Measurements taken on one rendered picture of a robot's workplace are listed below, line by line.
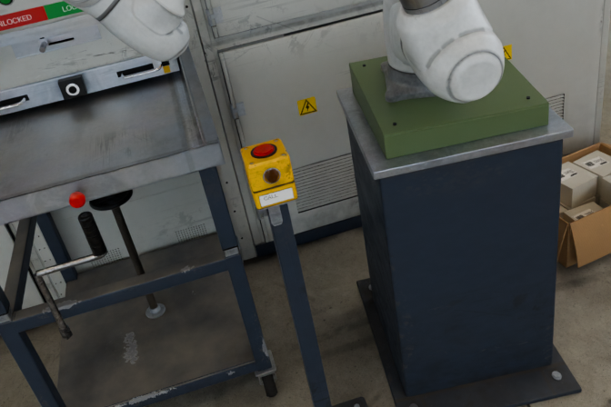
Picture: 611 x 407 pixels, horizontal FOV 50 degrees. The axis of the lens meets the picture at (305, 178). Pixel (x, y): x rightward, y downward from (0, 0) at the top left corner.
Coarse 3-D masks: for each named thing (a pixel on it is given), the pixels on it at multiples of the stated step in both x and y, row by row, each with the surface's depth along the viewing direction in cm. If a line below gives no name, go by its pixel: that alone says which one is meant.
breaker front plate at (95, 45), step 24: (24, 0) 156; (48, 0) 158; (0, 48) 160; (24, 48) 161; (48, 48) 163; (72, 48) 164; (96, 48) 166; (120, 48) 167; (0, 72) 163; (24, 72) 164; (48, 72) 166; (72, 72) 167
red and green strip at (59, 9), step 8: (32, 8) 157; (40, 8) 158; (48, 8) 158; (56, 8) 159; (64, 8) 159; (72, 8) 160; (0, 16) 157; (8, 16) 157; (16, 16) 157; (24, 16) 158; (32, 16) 158; (40, 16) 159; (48, 16) 159; (56, 16) 160; (0, 24) 157; (8, 24) 158; (16, 24) 158; (24, 24) 159
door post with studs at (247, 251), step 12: (192, 24) 194; (192, 36) 196; (192, 48) 198; (204, 60) 200; (204, 72) 202; (204, 84) 204; (216, 108) 209; (216, 120) 211; (216, 132) 213; (228, 156) 219; (228, 168) 221; (228, 180) 223; (228, 192) 225; (240, 204) 229; (240, 216) 231; (240, 228) 234; (252, 252) 240
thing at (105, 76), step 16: (112, 64) 168; (128, 64) 168; (144, 64) 170; (176, 64) 172; (48, 80) 166; (96, 80) 168; (112, 80) 170; (128, 80) 171; (0, 96) 164; (16, 96) 165; (32, 96) 166; (48, 96) 167; (0, 112) 166
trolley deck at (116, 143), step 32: (192, 64) 181; (96, 96) 172; (128, 96) 168; (160, 96) 165; (0, 128) 165; (32, 128) 162; (64, 128) 158; (96, 128) 155; (128, 128) 152; (160, 128) 150; (0, 160) 149; (32, 160) 147; (64, 160) 144; (96, 160) 142; (128, 160) 139; (160, 160) 138; (192, 160) 140; (224, 160) 142; (0, 192) 137; (32, 192) 134; (64, 192) 136; (96, 192) 138; (0, 224) 136
